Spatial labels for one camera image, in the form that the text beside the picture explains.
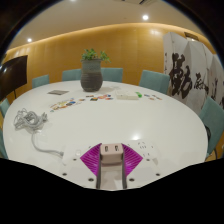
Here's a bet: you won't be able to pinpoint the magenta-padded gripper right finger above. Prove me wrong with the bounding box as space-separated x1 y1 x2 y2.
121 143 164 190

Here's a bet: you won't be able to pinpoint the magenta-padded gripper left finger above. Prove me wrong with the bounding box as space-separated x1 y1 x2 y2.
59 143 103 190

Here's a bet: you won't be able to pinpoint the small white charger block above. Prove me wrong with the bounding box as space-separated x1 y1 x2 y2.
99 142 125 165

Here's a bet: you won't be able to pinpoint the white power strip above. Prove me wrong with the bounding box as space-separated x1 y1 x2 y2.
60 139 161 166

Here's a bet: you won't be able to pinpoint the colourful small cards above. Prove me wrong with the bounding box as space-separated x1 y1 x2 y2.
49 98 82 113
143 93 164 102
78 94 115 102

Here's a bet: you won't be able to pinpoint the white flat box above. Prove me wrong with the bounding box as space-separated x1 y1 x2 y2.
115 90 140 101

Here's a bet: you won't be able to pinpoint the grey booklet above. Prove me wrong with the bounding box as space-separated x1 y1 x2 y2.
46 89 70 97

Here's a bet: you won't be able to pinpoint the group of teal chairs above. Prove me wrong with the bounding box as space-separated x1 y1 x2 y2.
0 67 171 118

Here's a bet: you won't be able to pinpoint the potted plant in grey pot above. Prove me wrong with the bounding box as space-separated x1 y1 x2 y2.
79 48 111 93

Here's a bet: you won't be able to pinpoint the large teal chair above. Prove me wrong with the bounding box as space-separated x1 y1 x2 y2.
199 95 224 159

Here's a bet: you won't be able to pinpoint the white calligraphy folding screen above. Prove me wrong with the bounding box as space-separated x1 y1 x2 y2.
162 31 224 116

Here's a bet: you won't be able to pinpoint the round ceiling lights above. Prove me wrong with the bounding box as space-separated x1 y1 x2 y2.
26 0 150 44

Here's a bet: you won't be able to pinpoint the grey power strip cable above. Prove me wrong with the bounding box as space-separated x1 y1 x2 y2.
12 107 65 158

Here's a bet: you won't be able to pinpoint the black wall screen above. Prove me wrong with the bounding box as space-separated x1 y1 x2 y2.
0 54 29 102

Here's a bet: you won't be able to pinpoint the dark wall sign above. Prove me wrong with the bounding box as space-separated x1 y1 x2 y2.
183 31 200 42

